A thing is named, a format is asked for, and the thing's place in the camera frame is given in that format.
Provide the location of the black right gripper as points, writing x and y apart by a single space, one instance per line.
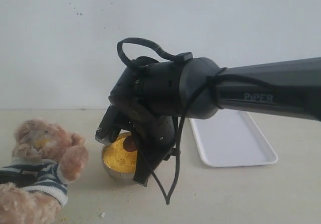
137 89

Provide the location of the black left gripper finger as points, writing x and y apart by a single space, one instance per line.
20 177

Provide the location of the brown teddy bear striped sweater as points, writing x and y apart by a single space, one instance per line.
54 158

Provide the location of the dark wooden spoon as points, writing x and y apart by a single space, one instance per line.
129 144

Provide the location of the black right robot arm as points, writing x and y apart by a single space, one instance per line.
198 88

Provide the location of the yellow millet grain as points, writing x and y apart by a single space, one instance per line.
117 158

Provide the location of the steel bowl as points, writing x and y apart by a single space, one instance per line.
121 177

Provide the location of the white plastic tray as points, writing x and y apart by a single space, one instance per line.
232 139

